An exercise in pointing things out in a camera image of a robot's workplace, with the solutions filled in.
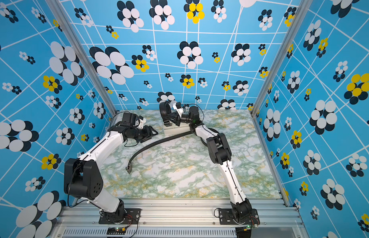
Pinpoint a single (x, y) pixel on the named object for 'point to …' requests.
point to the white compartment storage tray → (174, 129)
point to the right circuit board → (244, 232)
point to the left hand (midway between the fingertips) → (156, 132)
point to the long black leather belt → (166, 111)
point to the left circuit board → (116, 230)
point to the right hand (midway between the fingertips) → (168, 115)
